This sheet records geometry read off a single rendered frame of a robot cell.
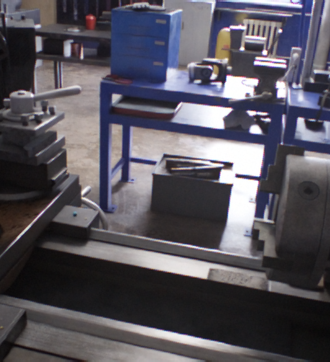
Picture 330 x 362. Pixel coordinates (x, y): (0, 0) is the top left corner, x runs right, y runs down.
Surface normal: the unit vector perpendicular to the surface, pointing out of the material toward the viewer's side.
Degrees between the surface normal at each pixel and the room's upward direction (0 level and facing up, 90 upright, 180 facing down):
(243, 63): 90
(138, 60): 90
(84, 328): 48
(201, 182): 90
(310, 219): 61
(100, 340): 0
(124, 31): 90
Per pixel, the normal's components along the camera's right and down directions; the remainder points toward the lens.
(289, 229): -0.19, 0.08
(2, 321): 0.07, -0.89
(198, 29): -0.22, 0.43
